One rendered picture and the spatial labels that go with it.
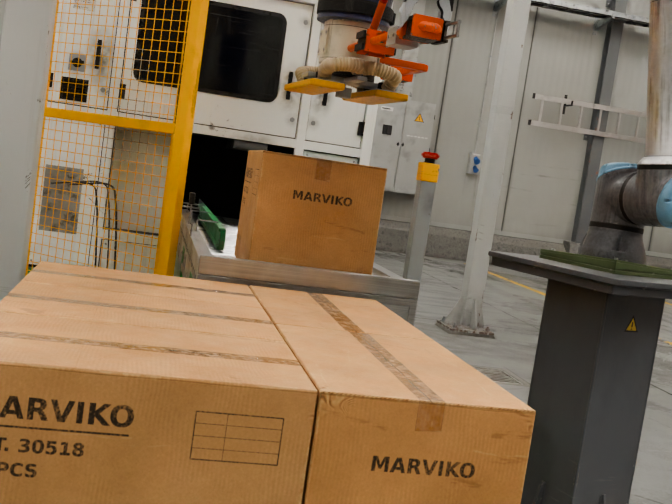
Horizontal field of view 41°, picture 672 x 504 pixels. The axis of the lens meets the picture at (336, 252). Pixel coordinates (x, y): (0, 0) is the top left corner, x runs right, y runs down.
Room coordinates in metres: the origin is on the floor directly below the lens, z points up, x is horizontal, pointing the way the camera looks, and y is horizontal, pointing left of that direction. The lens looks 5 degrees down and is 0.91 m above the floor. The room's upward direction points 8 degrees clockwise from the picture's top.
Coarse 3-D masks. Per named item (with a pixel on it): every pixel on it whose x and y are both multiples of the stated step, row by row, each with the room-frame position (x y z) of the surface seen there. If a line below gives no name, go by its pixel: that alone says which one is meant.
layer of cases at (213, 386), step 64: (0, 320) 1.67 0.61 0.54; (64, 320) 1.76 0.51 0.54; (128, 320) 1.85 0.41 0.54; (192, 320) 1.96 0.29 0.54; (256, 320) 2.07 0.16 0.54; (320, 320) 2.21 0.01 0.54; (384, 320) 2.36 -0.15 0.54; (0, 384) 1.38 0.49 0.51; (64, 384) 1.40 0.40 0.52; (128, 384) 1.42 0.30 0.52; (192, 384) 1.44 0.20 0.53; (256, 384) 1.47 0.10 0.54; (320, 384) 1.53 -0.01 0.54; (384, 384) 1.61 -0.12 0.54; (448, 384) 1.68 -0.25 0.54; (0, 448) 1.38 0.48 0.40; (64, 448) 1.41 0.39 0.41; (128, 448) 1.43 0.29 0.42; (192, 448) 1.45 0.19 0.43; (256, 448) 1.47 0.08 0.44; (320, 448) 1.49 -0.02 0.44; (384, 448) 1.52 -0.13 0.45; (448, 448) 1.54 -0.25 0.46; (512, 448) 1.57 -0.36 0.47
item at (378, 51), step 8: (360, 32) 2.44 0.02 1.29; (368, 32) 2.40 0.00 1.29; (376, 32) 2.41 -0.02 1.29; (360, 40) 2.46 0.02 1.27; (368, 40) 2.41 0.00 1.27; (360, 48) 2.42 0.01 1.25; (368, 48) 2.41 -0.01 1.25; (376, 48) 2.41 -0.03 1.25; (384, 48) 2.42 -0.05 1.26; (392, 48) 2.43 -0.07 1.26; (376, 56) 2.49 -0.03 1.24; (384, 56) 2.50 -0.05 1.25
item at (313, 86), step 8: (304, 80) 2.57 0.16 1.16; (312, 80) 2.49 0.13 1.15; (320, 80) 2.50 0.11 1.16; (328, 80) 2.53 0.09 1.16; (288, 88) 2.76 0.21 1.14; (296, 88) 2.68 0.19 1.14; (304, 88) 2.64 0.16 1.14; (312, 88) 2.60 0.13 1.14; (320, 88) 2.56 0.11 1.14; (328, 88) 2.52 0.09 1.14; (336, 88) 2.51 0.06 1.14; (344, 88) 2.52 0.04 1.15
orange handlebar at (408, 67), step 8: (424, 24) 2.06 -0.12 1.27; (432, 24) 2.06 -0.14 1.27; (384, 32) 2.32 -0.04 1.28; (432, 32) 2.08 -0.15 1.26; (376, 40) 2.36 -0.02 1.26; (384, 40) 2.31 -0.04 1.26; (352, 48) 2.57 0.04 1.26; (392, 64) 2.77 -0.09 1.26; (400, 64) 2.78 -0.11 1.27; (408, 64) 2.78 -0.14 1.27; (416, 64) 2.79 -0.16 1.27; (424, 64) 2.80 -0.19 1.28; (408, 72) 2.92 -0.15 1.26; (416, 72) 2.87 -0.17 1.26
